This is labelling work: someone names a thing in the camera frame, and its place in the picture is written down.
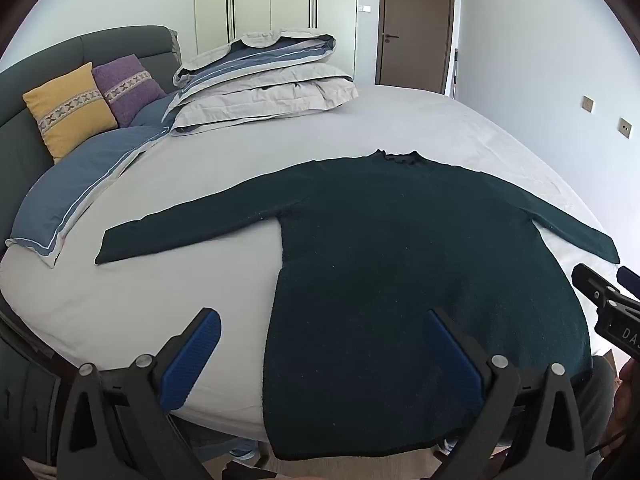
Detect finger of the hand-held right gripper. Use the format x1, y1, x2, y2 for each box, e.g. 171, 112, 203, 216
616, 266, 640, 301
572, 263, 623, 311

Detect dark green sweater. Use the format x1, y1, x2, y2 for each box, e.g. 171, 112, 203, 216
94, 149, 621, 461

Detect dark grey padded headboard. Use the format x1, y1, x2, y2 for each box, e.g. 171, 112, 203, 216
0, 25, 182, 311

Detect white wardrobe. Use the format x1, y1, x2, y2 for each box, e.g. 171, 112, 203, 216
194, 0, 358, 83

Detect person's grey pants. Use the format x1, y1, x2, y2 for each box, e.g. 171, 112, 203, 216
575, 355, 617, 443

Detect blue pillow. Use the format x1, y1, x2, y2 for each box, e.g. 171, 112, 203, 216
5, 92, 183, 268

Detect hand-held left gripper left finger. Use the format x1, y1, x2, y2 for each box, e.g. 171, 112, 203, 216
56, 306, 222, 480

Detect brown door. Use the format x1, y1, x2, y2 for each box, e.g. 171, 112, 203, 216
375, 0, 458, 95

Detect bed with white sheet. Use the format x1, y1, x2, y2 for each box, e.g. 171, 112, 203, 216
0, 82, 608, 441

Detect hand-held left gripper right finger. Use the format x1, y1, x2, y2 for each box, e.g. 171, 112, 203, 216
427, 307, 593, 480

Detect folded grey blue duvet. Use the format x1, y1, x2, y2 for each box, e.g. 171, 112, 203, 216
170, 28, 360, 136

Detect purple patterned cushion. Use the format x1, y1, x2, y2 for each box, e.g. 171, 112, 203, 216
91, 54, 167, 129

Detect yellow patterned cushion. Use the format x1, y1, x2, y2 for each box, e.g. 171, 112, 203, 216
22, 62, 119, 163

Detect dark grey cabinet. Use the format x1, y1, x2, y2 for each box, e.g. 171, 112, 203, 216
0, 310, 66, 466

